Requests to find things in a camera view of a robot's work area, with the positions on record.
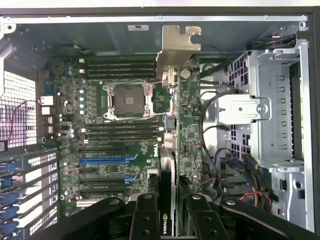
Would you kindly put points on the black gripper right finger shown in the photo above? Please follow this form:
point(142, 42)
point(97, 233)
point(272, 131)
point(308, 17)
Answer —
point(205, 225)

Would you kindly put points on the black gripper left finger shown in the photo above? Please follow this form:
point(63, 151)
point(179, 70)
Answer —
point(146, 220)

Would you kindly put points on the silver slotted disk bay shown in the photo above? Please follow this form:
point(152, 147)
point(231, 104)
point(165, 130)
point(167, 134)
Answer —
point(295, 195)

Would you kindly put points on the black open PC case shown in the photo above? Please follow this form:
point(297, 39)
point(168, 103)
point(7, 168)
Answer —
point(75, 37)

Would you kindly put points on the blue expansion slot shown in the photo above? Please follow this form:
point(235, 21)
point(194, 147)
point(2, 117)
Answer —
point(100, 160)

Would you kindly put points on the metal socket cover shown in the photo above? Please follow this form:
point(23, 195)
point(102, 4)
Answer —
point(149, 100)

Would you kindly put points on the silver perforated disk bay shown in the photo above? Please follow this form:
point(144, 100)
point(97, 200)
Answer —
point(275, 125)

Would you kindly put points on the CPU socket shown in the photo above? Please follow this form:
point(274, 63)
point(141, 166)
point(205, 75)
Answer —
point(128, 100)

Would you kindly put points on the green Dell motherboard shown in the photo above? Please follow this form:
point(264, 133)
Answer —
point(105, 170)

